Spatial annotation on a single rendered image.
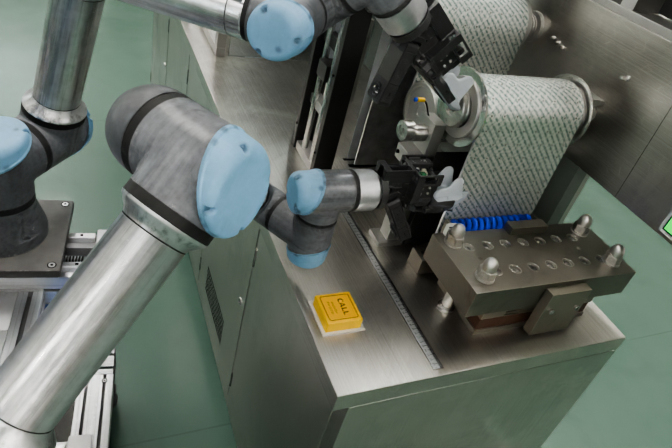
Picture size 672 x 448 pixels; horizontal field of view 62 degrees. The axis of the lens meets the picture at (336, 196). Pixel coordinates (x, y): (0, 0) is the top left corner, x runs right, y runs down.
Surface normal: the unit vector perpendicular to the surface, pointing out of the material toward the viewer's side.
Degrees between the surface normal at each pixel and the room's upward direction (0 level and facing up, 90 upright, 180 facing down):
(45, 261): 0
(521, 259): 0
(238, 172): 85
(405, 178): 90
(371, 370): 0
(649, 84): 90
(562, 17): 90
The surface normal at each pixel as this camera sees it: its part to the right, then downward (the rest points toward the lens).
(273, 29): -0.28, 0.50
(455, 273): -0.91, 0.04
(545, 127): 0.36, 0.60
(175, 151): -0.25, -0.34
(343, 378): 0.22, -0.80
